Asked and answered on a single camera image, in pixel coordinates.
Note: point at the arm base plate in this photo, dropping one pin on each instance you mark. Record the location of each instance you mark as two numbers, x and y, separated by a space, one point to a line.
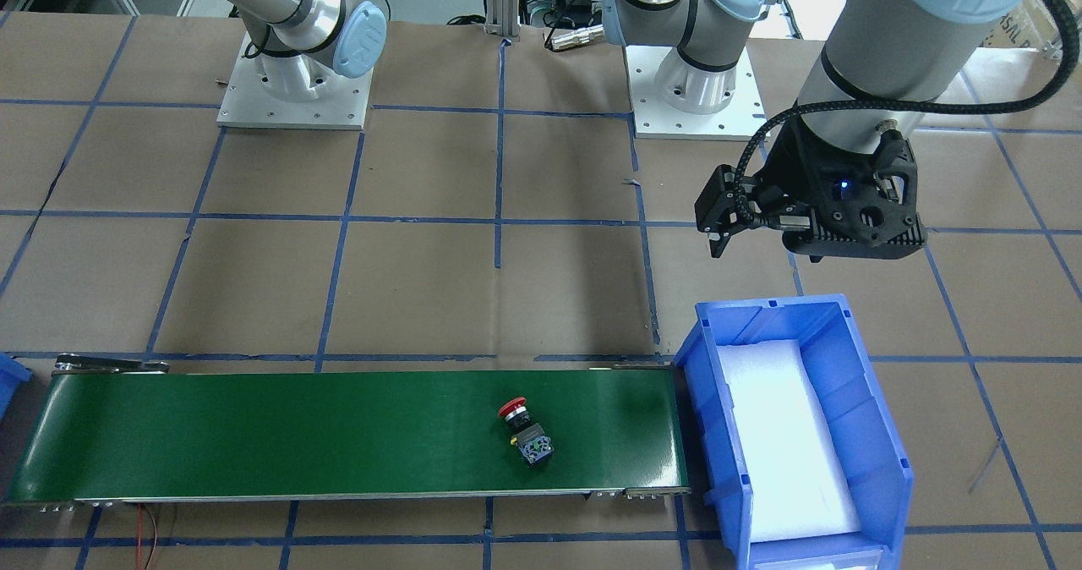
292 93
672 100

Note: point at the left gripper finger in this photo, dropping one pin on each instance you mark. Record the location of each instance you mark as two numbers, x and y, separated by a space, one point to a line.
716 207

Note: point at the blue plastic bin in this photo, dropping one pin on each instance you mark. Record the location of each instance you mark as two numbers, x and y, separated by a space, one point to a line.
872 455
13 374

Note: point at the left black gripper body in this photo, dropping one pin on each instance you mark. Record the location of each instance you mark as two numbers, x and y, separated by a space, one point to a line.
793 172

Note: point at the green conveyor belt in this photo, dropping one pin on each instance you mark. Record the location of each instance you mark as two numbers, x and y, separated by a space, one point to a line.
139 434

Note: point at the red mushroom push button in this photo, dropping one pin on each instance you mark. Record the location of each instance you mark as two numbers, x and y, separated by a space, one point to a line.
527 436

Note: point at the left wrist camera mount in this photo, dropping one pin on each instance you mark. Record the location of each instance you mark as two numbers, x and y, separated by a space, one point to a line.
858 205

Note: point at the white foam pad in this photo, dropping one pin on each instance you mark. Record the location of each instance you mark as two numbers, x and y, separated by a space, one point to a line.
798 485

